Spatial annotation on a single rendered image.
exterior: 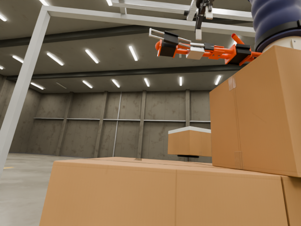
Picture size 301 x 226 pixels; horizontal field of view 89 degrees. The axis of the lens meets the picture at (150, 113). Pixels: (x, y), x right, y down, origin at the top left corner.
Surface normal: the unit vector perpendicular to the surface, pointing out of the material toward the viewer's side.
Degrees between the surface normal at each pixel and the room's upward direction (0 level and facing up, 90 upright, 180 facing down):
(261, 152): 90
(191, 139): 90
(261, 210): 90
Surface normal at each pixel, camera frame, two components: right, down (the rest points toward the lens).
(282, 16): -0.55, -0.22
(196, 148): 0.40, -0.22
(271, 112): -0.98, -0.11
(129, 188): 0.06, -0.26
